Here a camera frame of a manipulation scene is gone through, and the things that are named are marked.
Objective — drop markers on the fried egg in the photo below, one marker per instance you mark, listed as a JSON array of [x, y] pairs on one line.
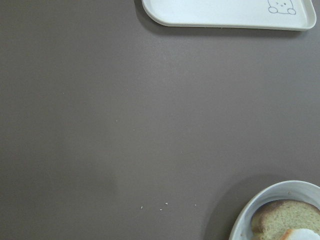
[[301, 234]]

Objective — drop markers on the cream rabbit serving tray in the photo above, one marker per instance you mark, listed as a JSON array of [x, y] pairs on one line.
[[289, 15]]

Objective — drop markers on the bread slice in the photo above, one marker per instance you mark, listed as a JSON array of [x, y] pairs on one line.
[[273, 219]]

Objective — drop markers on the white round plate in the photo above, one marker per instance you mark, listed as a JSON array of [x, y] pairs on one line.
[[291, 189]]

